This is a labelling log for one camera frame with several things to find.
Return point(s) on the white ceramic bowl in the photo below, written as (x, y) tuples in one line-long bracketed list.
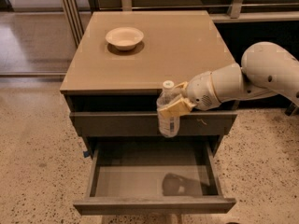
[(124, 38)]

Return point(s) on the metal window frame rail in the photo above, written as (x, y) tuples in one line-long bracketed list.
[(70, 8)]

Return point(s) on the closed top drawer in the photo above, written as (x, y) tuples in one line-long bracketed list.
[(139, 124)]

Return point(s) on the blue tape piece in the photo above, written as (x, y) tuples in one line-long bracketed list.
[(86, 154)]

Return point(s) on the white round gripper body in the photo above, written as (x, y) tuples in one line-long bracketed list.
[(201, 90)]

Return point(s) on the open middle drawer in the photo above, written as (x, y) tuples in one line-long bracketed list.
[(139, 178)]

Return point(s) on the clear plastic water bottle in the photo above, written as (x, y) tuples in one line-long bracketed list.
[(168, 127)]

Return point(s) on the grey drawer cabinet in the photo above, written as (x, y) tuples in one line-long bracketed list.
[(177, 45)]

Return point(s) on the dark robot base foot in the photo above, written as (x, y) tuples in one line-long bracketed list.
[(293, 109)]

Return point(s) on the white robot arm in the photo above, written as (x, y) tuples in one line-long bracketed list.
[(266, 69)]

